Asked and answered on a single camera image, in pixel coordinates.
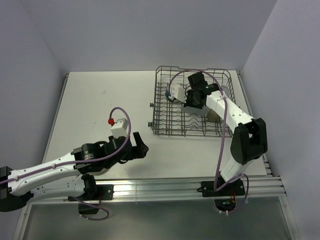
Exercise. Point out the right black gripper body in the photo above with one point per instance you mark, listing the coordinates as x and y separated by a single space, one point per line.
191 100

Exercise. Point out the olive ceramic mug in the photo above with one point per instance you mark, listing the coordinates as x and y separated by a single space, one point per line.
212 116

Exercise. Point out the teal white ceramic bowl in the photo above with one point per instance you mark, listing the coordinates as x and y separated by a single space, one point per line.
168 96

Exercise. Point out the beige ceramic plate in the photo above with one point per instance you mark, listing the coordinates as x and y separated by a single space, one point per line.
101 172

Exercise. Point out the clear glass tumbler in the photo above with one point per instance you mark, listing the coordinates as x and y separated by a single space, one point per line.
224 88

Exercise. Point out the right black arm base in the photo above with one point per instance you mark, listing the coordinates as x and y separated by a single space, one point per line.
225 199

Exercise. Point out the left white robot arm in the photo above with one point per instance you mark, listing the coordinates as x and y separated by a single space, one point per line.
68 176

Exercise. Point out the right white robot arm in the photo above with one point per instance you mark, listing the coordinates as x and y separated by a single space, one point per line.
249 135

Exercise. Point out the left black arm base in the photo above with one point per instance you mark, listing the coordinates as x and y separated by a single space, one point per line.
90 204

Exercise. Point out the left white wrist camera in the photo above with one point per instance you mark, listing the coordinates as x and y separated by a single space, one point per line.
118 127

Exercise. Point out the grey wire dish rack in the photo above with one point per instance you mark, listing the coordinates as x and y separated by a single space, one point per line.
168 119

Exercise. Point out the aluminium mounting rail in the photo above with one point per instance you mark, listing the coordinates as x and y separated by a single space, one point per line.
179 189

